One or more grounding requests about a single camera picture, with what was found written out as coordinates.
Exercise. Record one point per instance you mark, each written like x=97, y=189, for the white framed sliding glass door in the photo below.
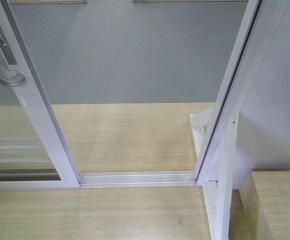
x=33, y=150

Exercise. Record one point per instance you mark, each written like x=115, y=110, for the white wall panel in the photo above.
x=263, y=134

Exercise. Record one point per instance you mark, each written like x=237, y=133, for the plywood box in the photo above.
x=265, y=196

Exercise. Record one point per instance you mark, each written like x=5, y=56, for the plywood base platform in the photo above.
x=116, y=138

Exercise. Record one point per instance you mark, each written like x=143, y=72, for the white door frame post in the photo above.
x=225, y=100

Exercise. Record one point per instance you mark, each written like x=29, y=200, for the white wooden support frame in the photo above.
x=214, y=175

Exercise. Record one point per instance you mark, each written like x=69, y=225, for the aluminium floor track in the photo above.
x=138, y=179

